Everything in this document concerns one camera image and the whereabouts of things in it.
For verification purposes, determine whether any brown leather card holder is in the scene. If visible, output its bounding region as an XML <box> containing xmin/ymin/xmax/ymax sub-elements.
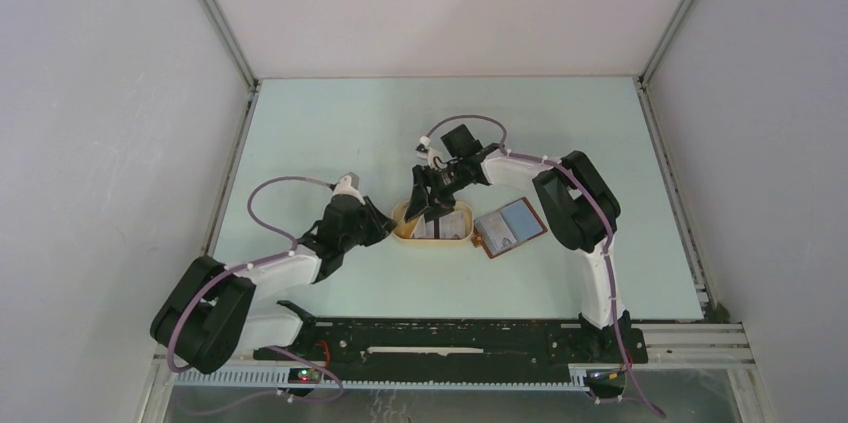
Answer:
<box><xmin>471</xmin><ymin>197</ymin><xmax>548</xmax><ymax>259</ymax></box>

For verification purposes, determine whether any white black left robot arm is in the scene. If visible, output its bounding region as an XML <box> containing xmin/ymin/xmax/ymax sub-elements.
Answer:
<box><xmin>150</xmin><ymin>173</ymin><xmax>397</xmax><ymax>374</ymax></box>

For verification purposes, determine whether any beige plastic card tray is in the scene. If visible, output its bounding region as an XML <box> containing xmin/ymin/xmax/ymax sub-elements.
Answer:
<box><xmin>391</xmin><ymin>200</ymin><xmax>474</xmax><ymax>247</ymax></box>

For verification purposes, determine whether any stack of white cards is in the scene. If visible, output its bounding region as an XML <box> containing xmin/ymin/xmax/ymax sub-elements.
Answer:
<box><xmin>411</xmin><ymin>210</ymin><xmax>469</xmax><ymax>240</ymax></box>

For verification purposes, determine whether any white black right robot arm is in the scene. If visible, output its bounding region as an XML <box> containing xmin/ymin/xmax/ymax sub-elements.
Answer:
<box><xmin>404</xmin><ymin>124</ymin><xmax>629</xmax><ymax>361</ymax></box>

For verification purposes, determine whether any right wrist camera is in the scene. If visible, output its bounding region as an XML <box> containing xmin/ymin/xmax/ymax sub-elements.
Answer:
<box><xmin>415</xmin><ymin>136</ymin><xmax>447</xmax><ymax>169</ymax></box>

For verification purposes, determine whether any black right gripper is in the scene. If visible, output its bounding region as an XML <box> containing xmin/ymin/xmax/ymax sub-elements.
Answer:
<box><xmin>405</xmin><ymin>159</ymin><xmax>470</xmax><ymax>224</ymax></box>

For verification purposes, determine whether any aluminium frame rail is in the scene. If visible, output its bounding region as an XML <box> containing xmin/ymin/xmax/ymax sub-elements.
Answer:
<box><xmin>153</xmin><ymin>320</ymin><xmax>757</xmax><ymax>391</ymax></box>

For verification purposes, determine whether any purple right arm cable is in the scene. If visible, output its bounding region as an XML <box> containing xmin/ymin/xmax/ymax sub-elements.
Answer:
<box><xmin>417</xmin><ymin>114</ymin><xmax>667</xmax><ymax>418</ymax></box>

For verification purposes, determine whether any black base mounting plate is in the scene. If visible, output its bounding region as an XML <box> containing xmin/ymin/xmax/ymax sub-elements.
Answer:
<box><xmin>287</xmin><ymin>318</ymin><xmax>648</xmax><ymax>384</ymax></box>

